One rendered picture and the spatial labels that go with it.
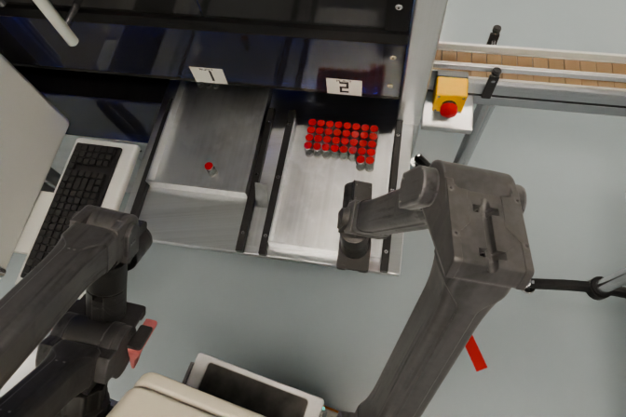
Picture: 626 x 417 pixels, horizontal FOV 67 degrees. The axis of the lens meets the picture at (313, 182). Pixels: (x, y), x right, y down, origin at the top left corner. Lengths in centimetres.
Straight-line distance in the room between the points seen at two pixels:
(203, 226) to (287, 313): 89
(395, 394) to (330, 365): 140
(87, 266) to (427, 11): 71
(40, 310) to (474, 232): 44
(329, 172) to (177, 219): 40
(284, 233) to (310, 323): 89
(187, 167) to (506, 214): 95
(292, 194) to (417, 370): 73
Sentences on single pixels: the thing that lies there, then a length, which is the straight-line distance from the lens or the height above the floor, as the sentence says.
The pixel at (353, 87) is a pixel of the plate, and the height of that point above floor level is 102.
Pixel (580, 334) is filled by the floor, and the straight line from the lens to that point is 215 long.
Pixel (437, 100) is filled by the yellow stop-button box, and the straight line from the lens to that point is 117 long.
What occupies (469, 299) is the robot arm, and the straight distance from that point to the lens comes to 46.
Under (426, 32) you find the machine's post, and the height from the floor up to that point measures 122.
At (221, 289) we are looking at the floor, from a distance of 208.
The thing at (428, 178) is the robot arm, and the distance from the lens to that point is 47.
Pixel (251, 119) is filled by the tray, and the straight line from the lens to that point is 131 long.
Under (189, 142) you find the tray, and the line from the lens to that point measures 131.
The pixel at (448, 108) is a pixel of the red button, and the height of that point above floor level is 101.
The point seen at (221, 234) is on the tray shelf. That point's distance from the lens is 118.
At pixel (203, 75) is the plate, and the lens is 125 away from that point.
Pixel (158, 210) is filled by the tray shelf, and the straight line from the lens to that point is 126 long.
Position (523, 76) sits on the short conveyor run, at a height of 93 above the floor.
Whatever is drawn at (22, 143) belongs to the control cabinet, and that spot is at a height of 94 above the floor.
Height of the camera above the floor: 196
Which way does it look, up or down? 65 degrees down
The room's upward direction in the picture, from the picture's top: 11 degrees counter-clockwise
